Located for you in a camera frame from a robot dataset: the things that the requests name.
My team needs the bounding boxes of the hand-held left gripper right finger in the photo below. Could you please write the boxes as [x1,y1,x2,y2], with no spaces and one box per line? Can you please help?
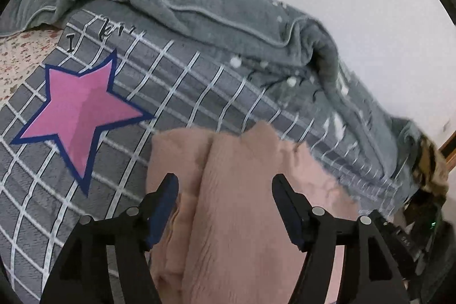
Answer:
[271,173,410,304]

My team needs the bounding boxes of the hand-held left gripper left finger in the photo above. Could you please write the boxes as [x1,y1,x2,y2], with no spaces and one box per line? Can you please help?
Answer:
[40,173,179,304]

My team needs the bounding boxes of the pink knit sweater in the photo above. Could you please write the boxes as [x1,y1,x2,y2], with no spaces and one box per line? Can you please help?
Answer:
[145,121,360,304]

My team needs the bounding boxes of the brown jacket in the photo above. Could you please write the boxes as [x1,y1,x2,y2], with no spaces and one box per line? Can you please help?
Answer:
[410,135,450,196]

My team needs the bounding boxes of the orange wooden door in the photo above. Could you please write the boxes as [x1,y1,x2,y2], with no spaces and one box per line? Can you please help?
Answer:
[440,140,456,169]

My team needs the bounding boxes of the grey checked blanket with stars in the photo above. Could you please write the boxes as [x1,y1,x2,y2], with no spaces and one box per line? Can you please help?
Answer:
[0,8,410,304]

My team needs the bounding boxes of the grey fleece quilt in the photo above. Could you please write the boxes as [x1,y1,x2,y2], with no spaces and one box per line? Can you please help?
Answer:
[0,0,424,198]

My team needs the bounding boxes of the floral bed sheet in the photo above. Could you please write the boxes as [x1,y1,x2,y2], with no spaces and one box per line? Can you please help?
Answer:
[0,28,66,101]

